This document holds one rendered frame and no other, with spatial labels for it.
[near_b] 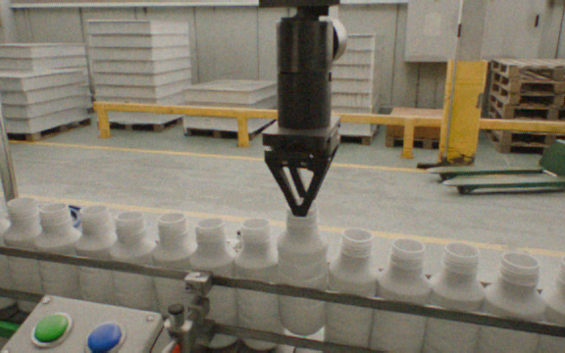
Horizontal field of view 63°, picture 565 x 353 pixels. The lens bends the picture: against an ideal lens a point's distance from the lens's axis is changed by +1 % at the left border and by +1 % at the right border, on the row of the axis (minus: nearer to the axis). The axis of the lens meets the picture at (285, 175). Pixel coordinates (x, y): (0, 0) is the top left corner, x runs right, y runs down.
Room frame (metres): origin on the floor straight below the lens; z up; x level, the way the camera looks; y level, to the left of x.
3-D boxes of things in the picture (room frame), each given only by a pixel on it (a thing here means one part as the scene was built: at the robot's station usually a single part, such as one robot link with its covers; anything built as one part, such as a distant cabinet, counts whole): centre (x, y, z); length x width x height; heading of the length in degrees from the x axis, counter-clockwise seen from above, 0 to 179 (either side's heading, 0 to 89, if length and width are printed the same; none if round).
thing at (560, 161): (4.14, -2.10, 0.58); 1.45 x 0.54 x 1.16; 95
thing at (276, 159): (0.48, -0.02, 1.25); 0.07 x 0.07 x 0.09; 75
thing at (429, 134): (6.05, -1.90, 0.16); 1.23 x 1.02 x 0.31; 163
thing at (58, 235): (0.59, 0.32, 1.08); 0.06 x 0.06 x 0.17
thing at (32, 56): (7.62, 4.00, 0.59); 1.25 x 1.03 x 1.17; 165
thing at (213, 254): (0.53, 0.09, 1.08); 0.06 x 0.06 x 0.17
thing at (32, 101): (6.54, 3.60, 0.42); 1.23 x 1.04 x 0.83; 167
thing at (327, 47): (0.49, -0.02, 1.38); 0.07 x 0.06 x 0.07; 164
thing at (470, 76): (4.78, -1.82, 0.55); 0.40 x 0.34 x 1.10; 75
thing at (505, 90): (5.76, -3.15, 0.51); 1.26 x 1.08 x 1.02; 165
